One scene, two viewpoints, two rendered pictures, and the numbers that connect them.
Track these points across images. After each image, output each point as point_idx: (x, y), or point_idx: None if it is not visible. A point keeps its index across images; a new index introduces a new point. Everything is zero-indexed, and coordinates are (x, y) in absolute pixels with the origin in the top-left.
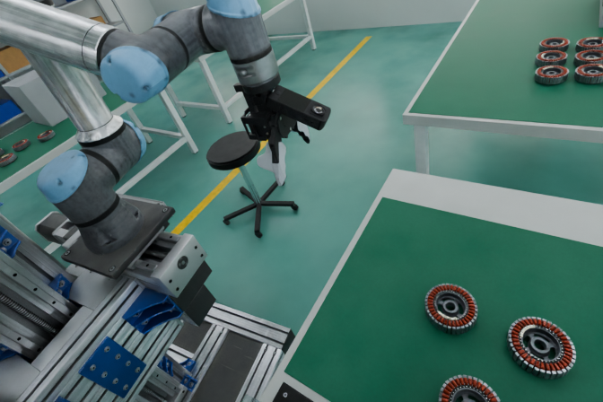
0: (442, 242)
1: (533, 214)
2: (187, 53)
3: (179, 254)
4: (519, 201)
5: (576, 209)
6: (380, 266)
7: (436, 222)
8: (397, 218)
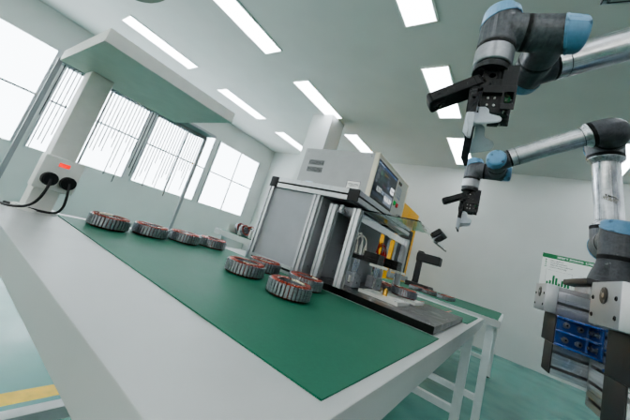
0: (250, 307)
1: (94, 265)
2: (518, 60)
3: (607, 283)
4: (74, 271)
5: (42, 247)
6: (349, 333)
7: (234, 318)
8: (302, 351)
